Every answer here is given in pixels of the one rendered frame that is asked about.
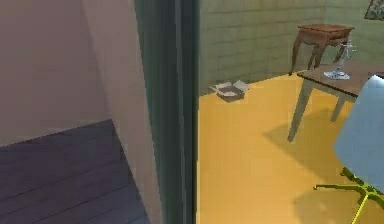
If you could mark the dark green room door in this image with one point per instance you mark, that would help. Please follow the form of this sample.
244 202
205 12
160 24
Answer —
170 100

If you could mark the open grey cardboard box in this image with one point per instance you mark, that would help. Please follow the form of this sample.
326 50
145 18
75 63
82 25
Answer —
230 90

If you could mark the brown wooden side table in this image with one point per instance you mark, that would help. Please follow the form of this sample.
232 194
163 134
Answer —
321 35

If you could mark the brown desk with grey legs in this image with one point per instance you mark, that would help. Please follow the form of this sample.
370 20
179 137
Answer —
346 81

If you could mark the pale blue office chair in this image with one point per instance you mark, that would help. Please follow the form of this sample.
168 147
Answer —
363 140

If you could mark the framed wall picture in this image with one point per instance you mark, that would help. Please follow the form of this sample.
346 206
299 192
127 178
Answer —
375 10

